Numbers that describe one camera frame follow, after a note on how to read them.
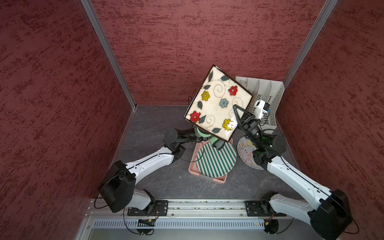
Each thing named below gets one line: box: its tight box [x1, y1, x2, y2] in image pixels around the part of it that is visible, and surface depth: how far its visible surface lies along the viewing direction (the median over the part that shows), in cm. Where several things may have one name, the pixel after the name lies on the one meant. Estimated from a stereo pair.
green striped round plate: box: [196, 142, 237, 178], surface depth 84 cm
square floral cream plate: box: [183, 65, 253, 142], surface depth 52 cm
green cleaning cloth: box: [197, 127, 218, 145], surface depth 53 cm
